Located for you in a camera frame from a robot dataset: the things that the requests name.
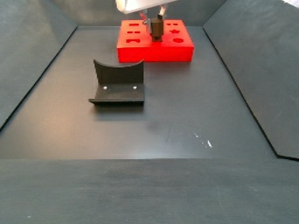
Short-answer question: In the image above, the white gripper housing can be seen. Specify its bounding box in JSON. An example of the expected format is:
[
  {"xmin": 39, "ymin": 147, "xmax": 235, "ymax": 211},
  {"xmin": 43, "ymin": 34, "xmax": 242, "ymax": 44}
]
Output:
[{"xmin": 116, "ymin": 0, "xmax": 177, "ymax": 14}]

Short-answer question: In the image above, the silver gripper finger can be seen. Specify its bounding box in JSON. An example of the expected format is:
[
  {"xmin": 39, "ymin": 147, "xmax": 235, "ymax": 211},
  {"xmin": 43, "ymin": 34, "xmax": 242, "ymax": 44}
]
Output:
[
  {"xmin": 139, "ymin": 10, "xmax": 151, "ymax": 25},
  {"xmin": 158, "ymin": 4, "xmax": 167, "ymax": 18}
]

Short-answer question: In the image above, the brown three prong peg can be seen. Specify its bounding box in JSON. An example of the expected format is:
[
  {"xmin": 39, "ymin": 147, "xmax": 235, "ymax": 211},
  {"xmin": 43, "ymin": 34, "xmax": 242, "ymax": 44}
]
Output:
[{"xmin": 151, "ymin": 17, "xmax": 165, "ymax": 42}]

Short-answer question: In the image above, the red shape sorter block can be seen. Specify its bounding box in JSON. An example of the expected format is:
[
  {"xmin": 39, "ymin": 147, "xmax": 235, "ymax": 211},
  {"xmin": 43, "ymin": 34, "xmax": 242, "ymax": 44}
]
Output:
[{"xmin": 116, "ymin": 19, "xmax": 194, "ymax": 63}]

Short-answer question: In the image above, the black curved holder bracket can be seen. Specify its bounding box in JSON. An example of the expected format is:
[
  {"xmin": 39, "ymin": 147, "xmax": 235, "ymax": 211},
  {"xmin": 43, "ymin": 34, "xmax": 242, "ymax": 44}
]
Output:
[{"xmin": 88, "ymin": 60, "xmax": 146, "ymax": 105}]

